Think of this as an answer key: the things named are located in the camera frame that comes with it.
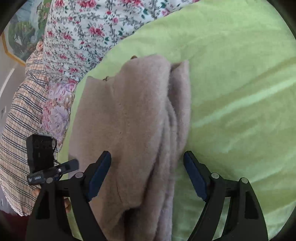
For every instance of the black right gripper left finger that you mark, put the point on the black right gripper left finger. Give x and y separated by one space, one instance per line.
48 220

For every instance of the beige sweater with brown cuffs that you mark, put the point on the beige sweater with brown cuffs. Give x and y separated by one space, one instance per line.
141 116

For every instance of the person's left hand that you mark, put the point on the person's left hand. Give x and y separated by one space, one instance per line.
67 202

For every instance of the dark red sleeve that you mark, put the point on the dark red sleeve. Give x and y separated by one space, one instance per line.
15 225

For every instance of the plaid checked blanket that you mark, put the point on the plaid checked blanket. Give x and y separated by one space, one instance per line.
23 120

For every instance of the purple pink floral pillow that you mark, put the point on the purple pink floral pillow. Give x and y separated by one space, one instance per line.
57 110

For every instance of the framed landscape painting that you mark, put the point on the framed landscape painting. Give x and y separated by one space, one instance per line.
25 29

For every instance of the floral white red quilt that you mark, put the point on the floral white red quilt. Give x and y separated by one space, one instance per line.
78 34

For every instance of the green bed sheet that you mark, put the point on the green bed sheet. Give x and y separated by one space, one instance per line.
235 179

